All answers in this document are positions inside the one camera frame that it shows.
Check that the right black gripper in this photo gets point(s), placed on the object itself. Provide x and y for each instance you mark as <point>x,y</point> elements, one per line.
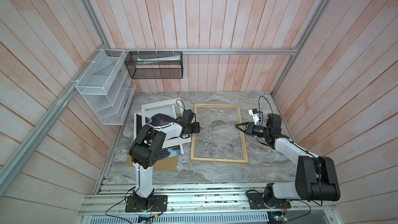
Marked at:
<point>250,127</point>

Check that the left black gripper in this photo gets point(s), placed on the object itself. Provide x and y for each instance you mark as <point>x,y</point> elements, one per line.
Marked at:
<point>197,127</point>

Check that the white photo mat board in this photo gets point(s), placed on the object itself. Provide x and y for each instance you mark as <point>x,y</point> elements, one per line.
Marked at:
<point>173,133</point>

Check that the light wooden picture frame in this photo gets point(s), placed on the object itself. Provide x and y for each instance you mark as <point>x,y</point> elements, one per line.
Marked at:
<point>242,139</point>

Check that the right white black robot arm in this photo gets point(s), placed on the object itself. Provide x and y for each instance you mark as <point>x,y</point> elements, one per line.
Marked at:
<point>315,178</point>

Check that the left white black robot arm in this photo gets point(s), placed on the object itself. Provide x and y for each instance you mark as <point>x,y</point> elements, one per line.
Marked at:
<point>146,151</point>

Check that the dark photo with white border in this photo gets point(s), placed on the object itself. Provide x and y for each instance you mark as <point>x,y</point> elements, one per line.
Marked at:
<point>167,152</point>

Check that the brown cardboard backing board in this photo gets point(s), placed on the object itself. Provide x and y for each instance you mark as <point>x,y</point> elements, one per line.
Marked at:
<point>169,164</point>

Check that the paper sheet inside black basket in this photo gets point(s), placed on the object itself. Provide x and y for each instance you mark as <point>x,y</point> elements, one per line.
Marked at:
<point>156,60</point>

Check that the aluminium slotted base rails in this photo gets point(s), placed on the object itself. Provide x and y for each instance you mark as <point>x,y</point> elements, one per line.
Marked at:
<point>208,203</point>

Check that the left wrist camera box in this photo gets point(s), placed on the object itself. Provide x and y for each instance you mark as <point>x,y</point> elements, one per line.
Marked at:
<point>186,117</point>

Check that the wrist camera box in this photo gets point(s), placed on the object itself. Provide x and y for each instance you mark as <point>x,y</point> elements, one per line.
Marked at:
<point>186,117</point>
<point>274,121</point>

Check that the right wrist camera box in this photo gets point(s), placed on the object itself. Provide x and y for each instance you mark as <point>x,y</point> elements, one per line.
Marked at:
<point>274,121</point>

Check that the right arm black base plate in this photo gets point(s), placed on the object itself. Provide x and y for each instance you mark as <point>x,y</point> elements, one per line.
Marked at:
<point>259,200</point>

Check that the black wire mesh basket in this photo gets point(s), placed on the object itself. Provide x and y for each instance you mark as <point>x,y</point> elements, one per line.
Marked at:
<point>153,71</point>

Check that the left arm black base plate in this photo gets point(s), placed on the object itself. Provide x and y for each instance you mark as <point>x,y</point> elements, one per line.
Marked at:
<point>156,203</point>

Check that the white wire mesh shelf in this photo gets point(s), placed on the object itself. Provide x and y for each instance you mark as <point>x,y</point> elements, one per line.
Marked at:
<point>106,87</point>

